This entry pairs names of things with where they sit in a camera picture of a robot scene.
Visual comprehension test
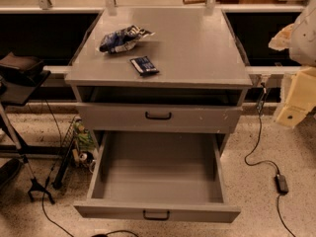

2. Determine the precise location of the grey drawer cabinet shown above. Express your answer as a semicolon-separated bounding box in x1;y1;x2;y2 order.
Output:
66;7;251;148

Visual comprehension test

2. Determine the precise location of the black power cable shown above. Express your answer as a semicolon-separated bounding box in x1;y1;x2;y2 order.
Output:
243;82;297;237

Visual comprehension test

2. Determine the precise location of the black device on tripod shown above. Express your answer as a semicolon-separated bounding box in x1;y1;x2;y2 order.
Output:
0;52;50;106

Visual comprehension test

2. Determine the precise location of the black floor cable left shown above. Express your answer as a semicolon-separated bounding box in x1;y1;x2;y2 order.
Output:
27;97;141;237

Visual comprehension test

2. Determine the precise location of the closed grey top drawer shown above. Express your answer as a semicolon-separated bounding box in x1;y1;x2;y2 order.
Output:
77;103;242;134

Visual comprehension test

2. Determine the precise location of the small dark blue snack packet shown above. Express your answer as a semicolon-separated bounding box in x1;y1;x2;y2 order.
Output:
130;56;159;76

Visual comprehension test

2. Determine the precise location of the wooden stick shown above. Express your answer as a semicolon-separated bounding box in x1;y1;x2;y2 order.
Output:
182;0;221;5

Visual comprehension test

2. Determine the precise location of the open grey middle drawer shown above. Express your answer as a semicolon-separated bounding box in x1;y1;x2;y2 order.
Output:
74;131;241;223

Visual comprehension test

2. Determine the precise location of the black tripod stand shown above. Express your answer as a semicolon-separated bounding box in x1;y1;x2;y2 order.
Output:
0;104;55;204

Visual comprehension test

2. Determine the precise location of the wire basket with items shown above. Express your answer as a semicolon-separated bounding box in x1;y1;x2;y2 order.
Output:
52;116;97;190

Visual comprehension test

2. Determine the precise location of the black power adapter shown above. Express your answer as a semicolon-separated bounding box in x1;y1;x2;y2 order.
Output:
275;174;289;195

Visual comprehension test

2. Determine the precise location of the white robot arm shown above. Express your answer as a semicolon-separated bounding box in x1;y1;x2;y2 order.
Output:
268;0;316;127

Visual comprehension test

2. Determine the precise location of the black middle drawer handle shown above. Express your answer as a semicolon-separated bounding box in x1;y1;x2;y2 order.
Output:
142;210;170;221

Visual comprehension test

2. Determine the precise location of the blue chip bag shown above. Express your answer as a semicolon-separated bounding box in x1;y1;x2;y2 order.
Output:
99;25;154;54

